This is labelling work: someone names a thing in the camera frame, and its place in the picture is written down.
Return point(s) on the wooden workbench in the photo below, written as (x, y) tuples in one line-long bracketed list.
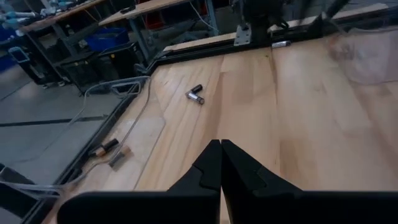
[(62, 17)]

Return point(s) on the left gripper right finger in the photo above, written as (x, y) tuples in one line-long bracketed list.
[(295, 208)]

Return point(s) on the light blue robot arm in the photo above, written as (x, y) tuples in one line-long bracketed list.
[(59, 3), (17, 18)]

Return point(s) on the black aluminium table frame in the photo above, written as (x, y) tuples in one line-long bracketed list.
[(202, 51)]

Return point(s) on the silver mounting bracket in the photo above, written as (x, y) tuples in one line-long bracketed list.
[(242, 35)]

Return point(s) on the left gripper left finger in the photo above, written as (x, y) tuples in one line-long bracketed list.
[(140, 208)]

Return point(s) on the blue storage crate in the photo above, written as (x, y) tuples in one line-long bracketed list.
[(107, 39)]

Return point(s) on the clear plastic bin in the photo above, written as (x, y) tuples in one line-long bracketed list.
[(367, 59)]

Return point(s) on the black equipment cart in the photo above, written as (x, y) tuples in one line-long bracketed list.
[(118, 62)]

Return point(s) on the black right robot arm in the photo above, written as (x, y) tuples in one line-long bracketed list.
[(261, 12)]

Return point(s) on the silver Energizer battery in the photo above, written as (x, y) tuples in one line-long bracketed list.
[(281, 43), (195, 97)]

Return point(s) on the wooden top table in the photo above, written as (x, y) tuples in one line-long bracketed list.
[(140, 9)]

